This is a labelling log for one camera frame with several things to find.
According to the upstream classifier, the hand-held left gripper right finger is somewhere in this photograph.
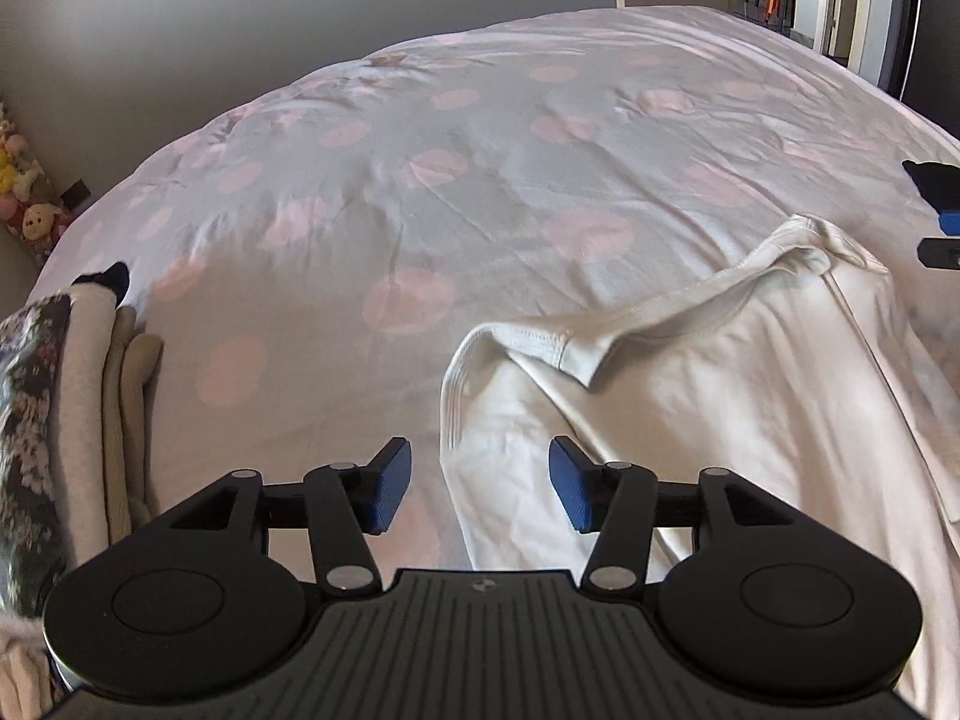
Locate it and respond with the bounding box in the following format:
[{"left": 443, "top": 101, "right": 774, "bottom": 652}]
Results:
[{"left": 548, "top": 436, "right": 808, "bottom": 601}]

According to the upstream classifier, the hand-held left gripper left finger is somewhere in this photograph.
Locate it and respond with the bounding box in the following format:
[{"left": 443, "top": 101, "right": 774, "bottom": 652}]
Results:
[{"left": 154, "top": 436, "right": 413, "bottom": 597}]

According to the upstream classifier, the white t-shirt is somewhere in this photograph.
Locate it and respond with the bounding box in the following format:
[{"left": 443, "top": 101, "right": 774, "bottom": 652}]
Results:
[{"left": 439, "top": 214, "right": 960, "bottom": 713}]

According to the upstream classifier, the pile of white ribbed clothes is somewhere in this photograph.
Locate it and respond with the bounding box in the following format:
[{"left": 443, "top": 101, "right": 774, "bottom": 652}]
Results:
[{"left": 0, "top": 611, "right": 57, "bottom": 717}]

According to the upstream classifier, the dark wardrobe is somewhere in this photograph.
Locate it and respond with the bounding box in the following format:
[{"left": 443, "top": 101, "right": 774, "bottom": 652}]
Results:
[{"left": 881, "top": 0, "right": 927, "bottom": 102}]

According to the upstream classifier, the folded beige garment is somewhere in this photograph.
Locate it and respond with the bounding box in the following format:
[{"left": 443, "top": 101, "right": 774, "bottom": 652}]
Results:
[{"left": 101, "top": 307, "right": 164, "bottom": 545}]

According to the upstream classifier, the pink dotted bed duvet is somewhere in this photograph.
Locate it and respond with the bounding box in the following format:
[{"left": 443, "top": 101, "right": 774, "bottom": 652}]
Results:
[{"left": 30, "top": 4, "right": 960, "bottom": 578}]

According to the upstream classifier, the folded grey sweater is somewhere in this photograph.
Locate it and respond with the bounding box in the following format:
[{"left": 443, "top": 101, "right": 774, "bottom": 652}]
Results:
[{"left": 52, "top": 289, "right": 121, "bottom": 563}]

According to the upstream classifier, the folded dark floral garment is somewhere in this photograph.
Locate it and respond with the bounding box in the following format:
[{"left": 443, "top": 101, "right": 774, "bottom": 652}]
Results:
[{"left": 0, "top": 292, "right": 76, "bottom": 616}]

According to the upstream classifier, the column of plush toys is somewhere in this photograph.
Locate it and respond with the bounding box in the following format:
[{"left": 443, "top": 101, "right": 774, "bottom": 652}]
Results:
[{"left": 0, "top": 101, "right": 76, "bottom": 263}]

